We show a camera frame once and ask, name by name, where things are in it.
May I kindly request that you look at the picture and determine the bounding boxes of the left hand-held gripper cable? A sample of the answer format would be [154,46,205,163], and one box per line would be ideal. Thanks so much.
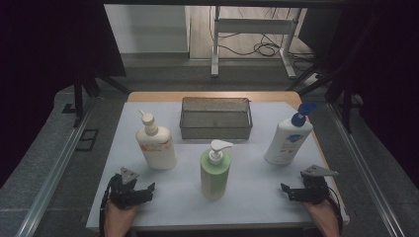
[99,179,116,237]

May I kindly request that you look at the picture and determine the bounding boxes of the aluminium rail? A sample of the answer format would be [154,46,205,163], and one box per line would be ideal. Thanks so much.
[15,98,97,237]
[328,102,405,237]

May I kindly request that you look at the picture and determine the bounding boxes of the dark curtain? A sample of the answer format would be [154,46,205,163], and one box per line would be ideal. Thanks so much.
[0,0,126,189]
[297,0,419,189]

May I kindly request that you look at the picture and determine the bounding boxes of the black metal stand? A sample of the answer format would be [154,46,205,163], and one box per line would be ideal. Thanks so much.
[72,65,132,128]
[286,62,355,134]

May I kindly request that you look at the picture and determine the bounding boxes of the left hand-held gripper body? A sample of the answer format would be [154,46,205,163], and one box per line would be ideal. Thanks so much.
[108,167,147,210]

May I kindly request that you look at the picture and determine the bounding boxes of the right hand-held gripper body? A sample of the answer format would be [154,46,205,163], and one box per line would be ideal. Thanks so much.
[290,164,339,205]

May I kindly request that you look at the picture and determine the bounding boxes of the white cabinet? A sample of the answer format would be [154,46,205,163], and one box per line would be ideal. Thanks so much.
[104,4,192,60]

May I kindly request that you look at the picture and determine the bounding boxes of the metal mesh basket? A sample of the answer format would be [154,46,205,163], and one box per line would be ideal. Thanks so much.
[179,96,254,140]

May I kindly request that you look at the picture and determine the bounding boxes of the person's right hand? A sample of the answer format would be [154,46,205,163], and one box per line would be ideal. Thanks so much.
[302,197,340,230]

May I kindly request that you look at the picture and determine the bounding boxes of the white power strip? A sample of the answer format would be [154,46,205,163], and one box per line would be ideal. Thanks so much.
[302,72,322,87]

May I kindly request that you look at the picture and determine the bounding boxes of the green pump bottle white nozzle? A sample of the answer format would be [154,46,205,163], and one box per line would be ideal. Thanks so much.
[200,139,234,201]

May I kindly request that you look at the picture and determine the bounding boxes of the white desk frame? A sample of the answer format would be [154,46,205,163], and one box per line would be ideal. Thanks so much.
[210,5,302,80]

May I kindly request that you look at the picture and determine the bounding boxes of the black floor cables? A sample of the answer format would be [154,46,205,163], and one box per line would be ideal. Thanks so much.
[216,8,315,71]

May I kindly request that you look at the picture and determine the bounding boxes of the white bottle with blue pump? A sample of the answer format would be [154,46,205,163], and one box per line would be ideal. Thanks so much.
[264,102,317,166]

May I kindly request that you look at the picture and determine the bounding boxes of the person's left hand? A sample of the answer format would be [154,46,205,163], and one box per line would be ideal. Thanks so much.
[104,199,141,231]

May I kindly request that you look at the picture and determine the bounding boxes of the cream pump bottle orange label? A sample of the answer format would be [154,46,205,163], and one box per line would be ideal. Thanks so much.
[135,109,178,171]

